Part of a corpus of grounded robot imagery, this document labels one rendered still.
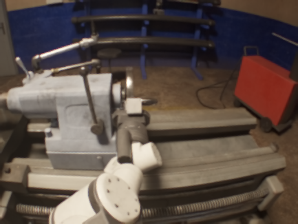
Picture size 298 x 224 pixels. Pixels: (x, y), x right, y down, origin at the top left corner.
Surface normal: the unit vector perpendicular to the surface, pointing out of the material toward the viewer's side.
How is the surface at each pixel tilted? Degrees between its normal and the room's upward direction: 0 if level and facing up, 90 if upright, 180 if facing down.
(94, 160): 90
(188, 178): 36
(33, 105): 86
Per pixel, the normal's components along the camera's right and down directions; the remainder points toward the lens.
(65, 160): 0.11, 0.57
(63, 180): 0.11, -0.33
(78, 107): 0.12, 0.35
